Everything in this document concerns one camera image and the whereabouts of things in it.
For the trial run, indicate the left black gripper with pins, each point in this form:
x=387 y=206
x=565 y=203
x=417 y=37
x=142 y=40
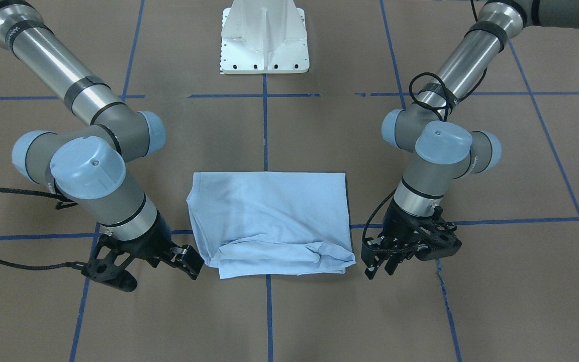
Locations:
x=398 y=219

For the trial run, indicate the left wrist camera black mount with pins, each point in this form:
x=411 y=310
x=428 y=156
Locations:
x=435 y=237

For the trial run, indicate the light blue t-shirt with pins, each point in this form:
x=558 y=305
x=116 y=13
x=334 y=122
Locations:
x=278 y=223

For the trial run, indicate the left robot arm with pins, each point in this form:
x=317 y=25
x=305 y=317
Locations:
x=442 y=151

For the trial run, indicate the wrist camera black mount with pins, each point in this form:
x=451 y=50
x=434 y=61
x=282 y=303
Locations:
x=101 y=265
x=435 y=237

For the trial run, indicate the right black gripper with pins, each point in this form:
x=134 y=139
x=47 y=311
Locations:
x=152 y=240

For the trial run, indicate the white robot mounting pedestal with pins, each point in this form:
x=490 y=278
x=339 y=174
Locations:
x=263 y=37

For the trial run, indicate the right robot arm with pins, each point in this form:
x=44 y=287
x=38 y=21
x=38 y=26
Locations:
x=88 y=167

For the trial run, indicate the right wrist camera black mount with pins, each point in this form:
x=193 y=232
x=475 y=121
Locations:
x=101 y=265

